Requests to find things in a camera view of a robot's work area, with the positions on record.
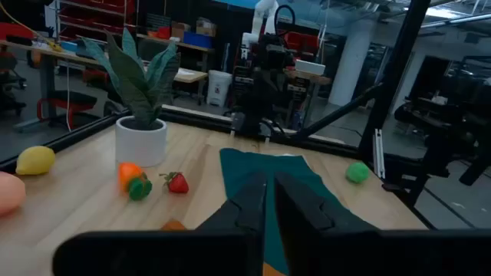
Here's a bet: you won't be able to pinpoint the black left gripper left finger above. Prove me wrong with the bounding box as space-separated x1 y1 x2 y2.
52 171 268 276

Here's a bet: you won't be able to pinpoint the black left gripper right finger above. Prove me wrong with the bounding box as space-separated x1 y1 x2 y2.
273 171 491 276

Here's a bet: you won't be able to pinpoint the green toy lime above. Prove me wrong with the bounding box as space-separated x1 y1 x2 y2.
344 161 370 184

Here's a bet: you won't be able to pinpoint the red toy strawberry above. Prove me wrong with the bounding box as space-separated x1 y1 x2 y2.
159 171 189 195

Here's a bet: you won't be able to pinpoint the orange toy carrot green top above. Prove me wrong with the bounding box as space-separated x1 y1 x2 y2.
117 162 153 202

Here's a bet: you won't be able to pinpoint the yellow toy lemon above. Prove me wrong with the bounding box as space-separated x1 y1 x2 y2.
15 145 57 176

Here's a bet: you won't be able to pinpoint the pink toy peach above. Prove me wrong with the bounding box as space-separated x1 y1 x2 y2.
0 171 27 216

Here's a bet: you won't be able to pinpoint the teal cloth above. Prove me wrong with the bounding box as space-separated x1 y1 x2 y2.
219 148 346 276

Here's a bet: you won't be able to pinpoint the white trash bin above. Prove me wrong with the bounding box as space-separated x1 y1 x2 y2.
206 70 233 107

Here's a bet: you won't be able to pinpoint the small wooden desk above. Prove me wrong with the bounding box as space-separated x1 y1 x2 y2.
174 67 209 105

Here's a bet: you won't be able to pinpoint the white rectangular box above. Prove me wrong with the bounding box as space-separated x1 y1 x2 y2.
294 59 326 77

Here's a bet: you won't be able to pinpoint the white pillar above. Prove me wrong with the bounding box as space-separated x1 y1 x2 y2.
328 18 379 107

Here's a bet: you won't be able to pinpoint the black machine rig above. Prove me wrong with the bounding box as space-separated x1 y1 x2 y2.
394 55 491 208

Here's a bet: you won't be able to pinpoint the green snake plant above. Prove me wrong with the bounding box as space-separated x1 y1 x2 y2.
82 28 181 131

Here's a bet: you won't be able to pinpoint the blue storage bin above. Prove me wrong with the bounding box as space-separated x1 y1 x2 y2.
183 31 214 50

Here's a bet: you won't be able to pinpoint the wooden workbench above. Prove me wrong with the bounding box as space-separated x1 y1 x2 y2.
136 33 216 74

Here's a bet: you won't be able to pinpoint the cardboard box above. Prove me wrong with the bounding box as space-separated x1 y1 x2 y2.
196 18 218 38
171 21 192 39

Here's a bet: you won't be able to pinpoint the red and black chair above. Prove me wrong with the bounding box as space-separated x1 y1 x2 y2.
37 90 99 130

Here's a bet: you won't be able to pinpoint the wooden table grey legs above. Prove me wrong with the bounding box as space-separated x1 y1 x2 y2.
0 38 101 133

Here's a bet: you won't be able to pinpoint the shelving with red bins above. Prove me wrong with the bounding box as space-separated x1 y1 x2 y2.
57 0 137 43

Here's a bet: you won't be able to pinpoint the white cable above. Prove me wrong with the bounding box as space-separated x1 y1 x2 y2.
65 63 72 131

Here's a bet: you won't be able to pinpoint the yellow cable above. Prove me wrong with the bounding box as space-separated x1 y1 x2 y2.
0 2 64 53

